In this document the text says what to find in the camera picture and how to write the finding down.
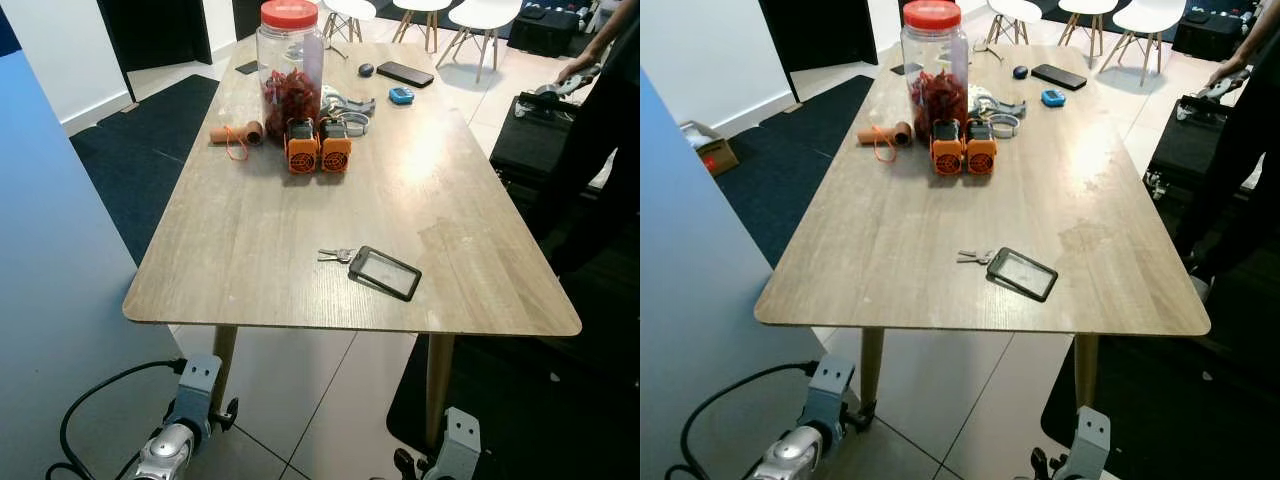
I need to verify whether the black door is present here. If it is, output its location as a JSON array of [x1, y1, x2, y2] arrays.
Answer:
[[97, 0, 213, 76], [757, 0, 881, 73]]

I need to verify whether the blue partition panel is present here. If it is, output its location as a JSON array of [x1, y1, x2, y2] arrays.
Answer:
[[0, 50, 186, 480], [640, 70, 816, 480]]

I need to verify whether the dark floor mat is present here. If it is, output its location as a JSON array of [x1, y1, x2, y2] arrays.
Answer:
[[385, 335, 641, 480], [70, 75, 221, 266], [1040, 335, 1280, 480], [715, 75, 876, 269]]

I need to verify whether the white chair with wooden legs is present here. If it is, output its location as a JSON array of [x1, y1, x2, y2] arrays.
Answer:
[[1058, 0, 1119, 56], [322, 0, 378, 46], [392, 0, 453, 53], [1098, 0, 1193, 86], [985, 0, 1041, 46], [436, 0, 523, 83]]

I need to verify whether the grey metal device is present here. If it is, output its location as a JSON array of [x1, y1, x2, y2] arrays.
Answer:
[[535, 75, 601, 103], [1180, 80, 1246, 109]]

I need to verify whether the clear jar with red lid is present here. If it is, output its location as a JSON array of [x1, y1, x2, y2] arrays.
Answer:
[[255, 0, 327, 143], [900, 0, 971, 141]]

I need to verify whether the black equipment case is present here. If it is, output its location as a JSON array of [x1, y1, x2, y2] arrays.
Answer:
[[1143, 93, 1261, 201], [488, 90, 601, 191]]

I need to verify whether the open cardboard box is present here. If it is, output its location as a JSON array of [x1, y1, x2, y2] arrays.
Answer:
[[680, 120, 741, 178]]

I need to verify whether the brown cardboard tube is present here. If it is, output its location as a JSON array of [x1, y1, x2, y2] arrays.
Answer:
[[857, 121, 914, 148], [209, 121, 265, 148]]

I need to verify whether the wooden table leg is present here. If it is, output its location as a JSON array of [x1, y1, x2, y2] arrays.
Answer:
[[860, 328, 887, 406], [424, 333, 457, 451], [210, 325, 239, 411], [1072, 335, 1103, 411]]

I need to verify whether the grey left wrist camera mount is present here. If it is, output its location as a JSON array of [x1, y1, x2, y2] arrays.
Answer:
[[165, 353, 223, 441], [797, 355, 858, 446]]

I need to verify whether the black smartphone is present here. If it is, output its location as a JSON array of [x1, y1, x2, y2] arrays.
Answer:
[[376, 61, 436, 89], [1030, 63, 1089, 92]]

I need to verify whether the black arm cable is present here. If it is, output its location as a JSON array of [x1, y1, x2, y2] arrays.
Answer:
[[665, 360, 821, 480], [45, 358, 189, 480]]

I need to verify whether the black storage case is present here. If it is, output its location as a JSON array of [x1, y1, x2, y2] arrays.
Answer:
[[1172, 5, 1251, 63], [510, 0, 601, 59]]

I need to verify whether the grey plastic clamp part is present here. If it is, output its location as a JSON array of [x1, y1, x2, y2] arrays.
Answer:
[[322, 86, 378, 121], [968, 86, 1028, 121]]

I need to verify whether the person in black clothes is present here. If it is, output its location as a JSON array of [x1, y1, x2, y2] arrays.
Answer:
[[540, 0, 641, 276], [1170, 0, 1280, 291]]

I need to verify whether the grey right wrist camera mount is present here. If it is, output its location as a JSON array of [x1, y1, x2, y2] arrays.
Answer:
[[1055, 405, 1113, 480], [425, 407, 483, 480]]

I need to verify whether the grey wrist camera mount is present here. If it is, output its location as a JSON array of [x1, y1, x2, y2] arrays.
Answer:
[[1055, 405, 1113, 480], [425, 407, 483, 480], [165, 353, 223, 441], [797, 355, 858, 446]]

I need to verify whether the black framed card holder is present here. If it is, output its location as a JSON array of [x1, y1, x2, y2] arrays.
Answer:
[[347, 245, 423, 303], [985, 247, 1059, 303]]

